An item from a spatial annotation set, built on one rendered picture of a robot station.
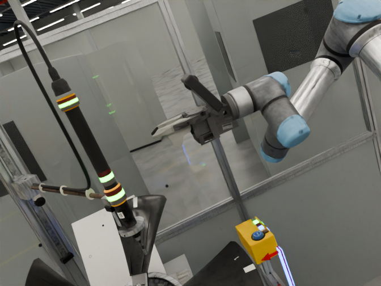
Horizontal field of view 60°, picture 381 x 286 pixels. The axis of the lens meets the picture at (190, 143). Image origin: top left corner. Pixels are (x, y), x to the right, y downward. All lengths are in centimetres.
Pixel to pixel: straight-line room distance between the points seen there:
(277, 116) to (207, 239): 111
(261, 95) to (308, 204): 121
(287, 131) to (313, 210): 124
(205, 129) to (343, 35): 48
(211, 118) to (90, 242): 74
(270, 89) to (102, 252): 84
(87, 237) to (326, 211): 132
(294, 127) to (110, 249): 82
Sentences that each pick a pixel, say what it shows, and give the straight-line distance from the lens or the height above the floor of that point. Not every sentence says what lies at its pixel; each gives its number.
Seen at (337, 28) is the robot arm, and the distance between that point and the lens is 105.
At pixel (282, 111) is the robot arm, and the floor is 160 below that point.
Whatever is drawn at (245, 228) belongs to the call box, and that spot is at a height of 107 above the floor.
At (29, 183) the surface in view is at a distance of 136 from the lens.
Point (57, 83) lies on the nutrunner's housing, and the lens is 77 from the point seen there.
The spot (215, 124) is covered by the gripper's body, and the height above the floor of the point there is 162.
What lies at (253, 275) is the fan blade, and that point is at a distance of 101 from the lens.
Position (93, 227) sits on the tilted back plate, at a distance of 133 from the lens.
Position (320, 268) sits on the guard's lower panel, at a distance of 222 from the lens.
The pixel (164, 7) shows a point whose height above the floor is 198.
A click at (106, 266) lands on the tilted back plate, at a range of 130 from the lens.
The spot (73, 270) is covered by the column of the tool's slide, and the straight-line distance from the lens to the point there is 162.
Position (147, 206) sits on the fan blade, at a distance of 103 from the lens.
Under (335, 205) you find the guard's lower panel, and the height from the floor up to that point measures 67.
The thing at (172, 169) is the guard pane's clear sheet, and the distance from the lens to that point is 160.
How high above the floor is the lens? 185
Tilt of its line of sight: 18 degrees down
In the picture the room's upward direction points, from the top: 22 degrees counter-clockwise
